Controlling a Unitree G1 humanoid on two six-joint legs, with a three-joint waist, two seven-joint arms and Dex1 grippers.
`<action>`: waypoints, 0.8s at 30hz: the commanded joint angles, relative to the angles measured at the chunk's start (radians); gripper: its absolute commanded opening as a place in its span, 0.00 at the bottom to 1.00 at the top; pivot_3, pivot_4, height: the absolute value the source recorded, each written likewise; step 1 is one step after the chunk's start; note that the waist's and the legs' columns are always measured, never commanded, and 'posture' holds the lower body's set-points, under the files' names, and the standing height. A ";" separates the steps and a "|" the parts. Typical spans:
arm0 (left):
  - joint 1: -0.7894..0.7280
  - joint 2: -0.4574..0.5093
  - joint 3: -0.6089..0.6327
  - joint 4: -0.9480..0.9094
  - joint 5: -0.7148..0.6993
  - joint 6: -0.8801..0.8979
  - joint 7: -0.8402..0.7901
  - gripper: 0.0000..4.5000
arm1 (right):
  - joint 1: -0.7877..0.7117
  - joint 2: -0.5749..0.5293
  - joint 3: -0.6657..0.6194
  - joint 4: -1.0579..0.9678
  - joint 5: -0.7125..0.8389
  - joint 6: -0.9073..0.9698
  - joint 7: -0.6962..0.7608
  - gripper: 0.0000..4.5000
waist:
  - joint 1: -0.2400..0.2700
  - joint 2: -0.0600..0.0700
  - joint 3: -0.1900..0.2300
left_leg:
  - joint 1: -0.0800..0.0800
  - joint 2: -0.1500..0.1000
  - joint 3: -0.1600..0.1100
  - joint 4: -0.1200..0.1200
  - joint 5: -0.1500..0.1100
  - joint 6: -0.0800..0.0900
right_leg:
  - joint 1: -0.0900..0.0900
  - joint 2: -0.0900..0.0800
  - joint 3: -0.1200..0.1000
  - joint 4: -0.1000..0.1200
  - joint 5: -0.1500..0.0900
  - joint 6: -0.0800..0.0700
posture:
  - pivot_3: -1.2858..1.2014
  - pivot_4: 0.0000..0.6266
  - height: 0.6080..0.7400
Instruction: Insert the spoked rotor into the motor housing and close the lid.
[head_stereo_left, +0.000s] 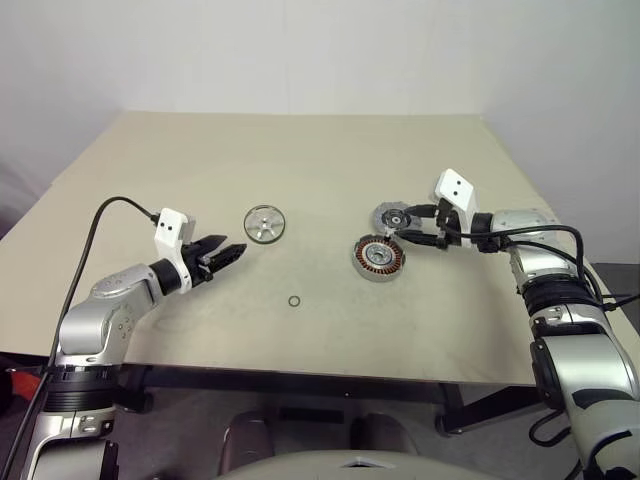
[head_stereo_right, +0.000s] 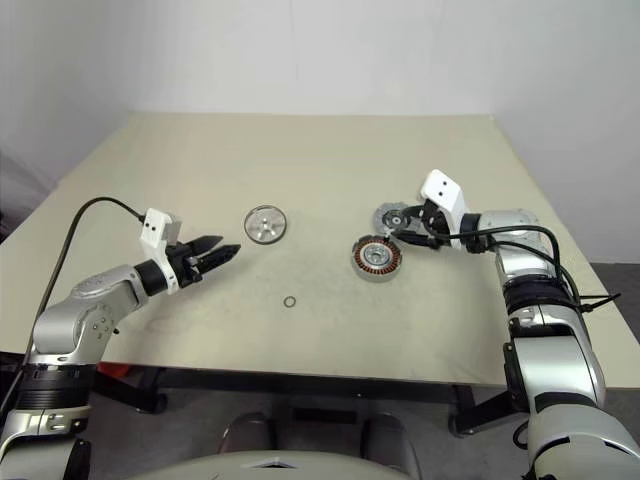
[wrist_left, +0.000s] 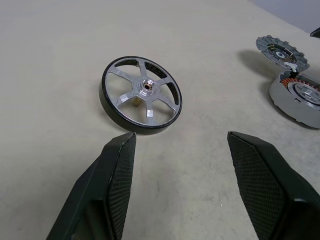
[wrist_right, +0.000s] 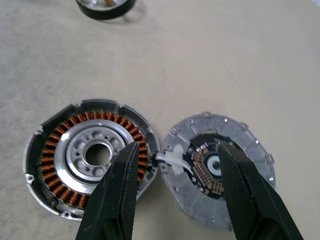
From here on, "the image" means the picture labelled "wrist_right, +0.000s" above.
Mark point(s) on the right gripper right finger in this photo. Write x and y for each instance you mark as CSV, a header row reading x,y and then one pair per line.
x,y
247,200

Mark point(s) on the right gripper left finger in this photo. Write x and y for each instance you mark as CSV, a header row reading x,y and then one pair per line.
x,y
112,195

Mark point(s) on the grey round metal disc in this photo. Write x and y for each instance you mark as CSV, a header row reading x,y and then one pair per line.
x,y
190,190

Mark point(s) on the motor stator housing copper coils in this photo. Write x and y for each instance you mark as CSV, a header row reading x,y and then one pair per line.
x,y
75,130

